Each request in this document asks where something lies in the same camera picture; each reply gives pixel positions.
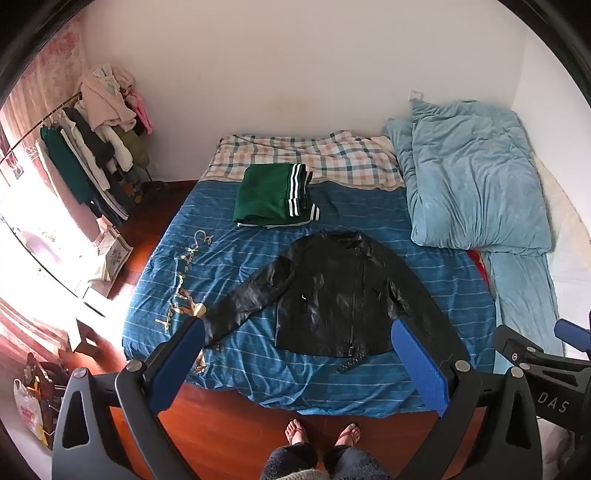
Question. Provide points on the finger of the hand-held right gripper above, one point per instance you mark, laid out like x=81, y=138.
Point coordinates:
x=575, y=336
x=524, y=346

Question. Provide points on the folded green striped garment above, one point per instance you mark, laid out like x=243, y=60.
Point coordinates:
x=268, y=194

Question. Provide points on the white plastic bag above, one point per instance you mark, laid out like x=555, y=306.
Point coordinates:
x=28, y=410

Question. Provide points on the person's foot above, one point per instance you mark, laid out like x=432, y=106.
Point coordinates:
x=295, y=431
x=347, y=434

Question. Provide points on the plaid quilt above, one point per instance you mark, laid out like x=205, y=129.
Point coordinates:
x=341, y=159

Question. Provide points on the person's cream fuzzy top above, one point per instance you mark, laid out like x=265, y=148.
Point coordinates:
x=295, y=475

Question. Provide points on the pile of pink clothes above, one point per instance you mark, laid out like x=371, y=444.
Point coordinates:
x=104, y=99

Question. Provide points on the light blue duvet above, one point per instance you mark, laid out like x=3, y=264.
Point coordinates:
x=471, y=175

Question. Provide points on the person's right foot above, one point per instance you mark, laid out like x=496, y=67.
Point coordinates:
x=347, y=434

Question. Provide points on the white box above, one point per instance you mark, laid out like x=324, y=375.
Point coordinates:
x=96, y=302

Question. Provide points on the person's left leg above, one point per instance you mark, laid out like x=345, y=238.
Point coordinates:
x=291, y=459

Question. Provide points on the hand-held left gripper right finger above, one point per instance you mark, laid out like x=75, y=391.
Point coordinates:
x=420, y=364

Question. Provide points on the black leather jacket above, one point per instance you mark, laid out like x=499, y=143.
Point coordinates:
x=332, y=295

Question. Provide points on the blue printed bed sheet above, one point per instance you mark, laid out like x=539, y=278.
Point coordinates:
x=194, y=258

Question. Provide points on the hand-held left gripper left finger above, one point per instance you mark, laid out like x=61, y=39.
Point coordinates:
x=178, y=364

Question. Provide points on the cardboard box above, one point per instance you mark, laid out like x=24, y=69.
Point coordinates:
x=85, y=339

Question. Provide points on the row of hanging clothes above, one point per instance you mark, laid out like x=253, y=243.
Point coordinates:
x=78, y=157

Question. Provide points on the cream blanket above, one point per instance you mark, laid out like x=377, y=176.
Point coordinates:
x=565, y=221

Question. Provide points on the metal clothes rack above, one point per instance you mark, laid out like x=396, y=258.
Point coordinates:
x=145, y=173

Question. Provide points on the person's left foot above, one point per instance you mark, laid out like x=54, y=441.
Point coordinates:
x=295, y=431

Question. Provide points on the pink floral curtain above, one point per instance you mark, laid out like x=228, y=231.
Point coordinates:
x=55, y=60

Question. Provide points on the red cloth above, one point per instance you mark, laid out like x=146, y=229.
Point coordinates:
x=478, y=265

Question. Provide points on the white wall socket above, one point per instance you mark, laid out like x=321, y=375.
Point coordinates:
x=415, y=95

